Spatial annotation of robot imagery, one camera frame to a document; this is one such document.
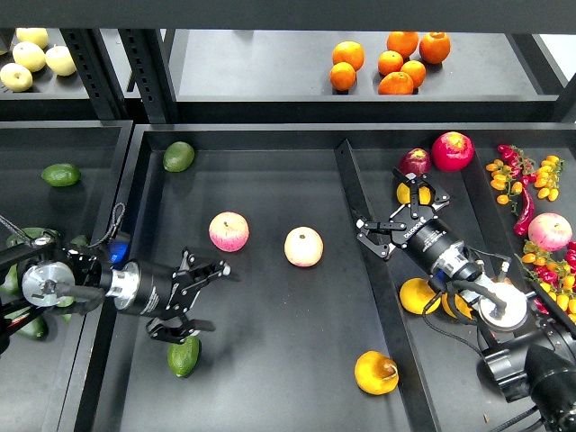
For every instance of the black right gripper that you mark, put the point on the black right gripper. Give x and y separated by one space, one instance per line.
416 229

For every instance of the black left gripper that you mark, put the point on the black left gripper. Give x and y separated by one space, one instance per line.
161 292

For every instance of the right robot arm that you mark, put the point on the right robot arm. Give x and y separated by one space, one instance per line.
530 348

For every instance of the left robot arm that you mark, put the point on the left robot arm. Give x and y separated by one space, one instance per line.
70 279

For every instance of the yellow pear right tray left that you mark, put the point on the yellow pear right tray left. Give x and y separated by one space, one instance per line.
415 294

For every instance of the green avocado lower tray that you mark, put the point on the green avocado lower tray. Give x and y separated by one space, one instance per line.
68 301

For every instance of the green avocado tray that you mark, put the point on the green avocado tray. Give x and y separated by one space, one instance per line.
61 175
68 301

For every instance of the dark avocado bottom left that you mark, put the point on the dark avocado bottom left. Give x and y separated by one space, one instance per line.
37 329

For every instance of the green avocado at tray corner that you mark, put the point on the green avocado at tray corner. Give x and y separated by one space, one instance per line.
178 157

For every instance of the dark avocado left edge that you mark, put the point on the dark avocado left edge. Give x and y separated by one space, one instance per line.
10 285

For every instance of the green avocado upper left tray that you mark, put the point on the green avocado upper left tray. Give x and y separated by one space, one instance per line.
61 175

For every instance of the dark green long avocado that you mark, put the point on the dark green long avocado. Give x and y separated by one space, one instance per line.
30 232

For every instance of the pale yellow pear right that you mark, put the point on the pale yellow pear right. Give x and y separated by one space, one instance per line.
59 60

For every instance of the pale yellow pear front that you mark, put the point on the pale yellow pear front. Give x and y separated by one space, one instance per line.
16 78

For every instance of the dark red apple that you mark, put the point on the dark red apple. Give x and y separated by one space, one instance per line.
416 161

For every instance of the bright red apple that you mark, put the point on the bright red apple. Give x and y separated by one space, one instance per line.
452 151

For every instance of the pink apple left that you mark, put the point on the pink apple left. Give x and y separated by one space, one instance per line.
229 231

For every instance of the pale pink apple centre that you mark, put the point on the pale pink apple centre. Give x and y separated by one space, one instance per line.
303 247

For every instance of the upper cherry tomato bunch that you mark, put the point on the upper cherry tomato bunch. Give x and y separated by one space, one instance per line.
515 174

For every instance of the cherry tomato bunch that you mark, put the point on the cherry tomato bunch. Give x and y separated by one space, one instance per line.
515 174
553 273

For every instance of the red chili pepper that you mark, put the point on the red chili pepper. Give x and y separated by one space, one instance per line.
526 215

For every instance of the orange front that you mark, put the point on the orange front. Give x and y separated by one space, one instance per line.
396 83

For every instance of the black centre tray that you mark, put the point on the black centre tray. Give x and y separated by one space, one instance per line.
283 354

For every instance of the black tray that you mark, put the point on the black tray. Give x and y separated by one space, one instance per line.
42 382
283 354

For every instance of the pink apple right side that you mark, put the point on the pink apple right side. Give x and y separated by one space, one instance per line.
550 231

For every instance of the small orange right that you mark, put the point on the small orange right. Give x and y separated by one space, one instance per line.
416 70

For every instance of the small orange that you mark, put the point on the small orange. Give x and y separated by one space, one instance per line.
416 70
389 61

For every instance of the orange lower left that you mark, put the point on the orange lower left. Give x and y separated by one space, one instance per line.
342 76

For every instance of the small orange centre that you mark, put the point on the small orange centre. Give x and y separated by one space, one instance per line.
389 61

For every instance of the black left tray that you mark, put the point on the black left tray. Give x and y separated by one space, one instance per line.
42 382

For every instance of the orange top right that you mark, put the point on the orange top right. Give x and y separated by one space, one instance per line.
435 47

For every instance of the lower cherry tomato bunch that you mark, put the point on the lower cherry tomato bunch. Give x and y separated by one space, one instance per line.
553 273

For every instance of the orange top centre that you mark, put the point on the orange top centre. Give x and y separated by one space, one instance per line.
403 42

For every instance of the orange top left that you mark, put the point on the orange top left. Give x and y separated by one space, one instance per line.
351 52

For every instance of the dark avocado by tray wall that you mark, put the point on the dark avocado by tray wall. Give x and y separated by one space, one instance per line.
80 241

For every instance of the black shelf post right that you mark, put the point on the black shelf post right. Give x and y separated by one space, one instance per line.
146 53

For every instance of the black shelf post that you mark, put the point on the black shelf post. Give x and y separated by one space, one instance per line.
95 68
146 53

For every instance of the black shelf post left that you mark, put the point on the black shelf post left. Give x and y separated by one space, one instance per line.
95 68

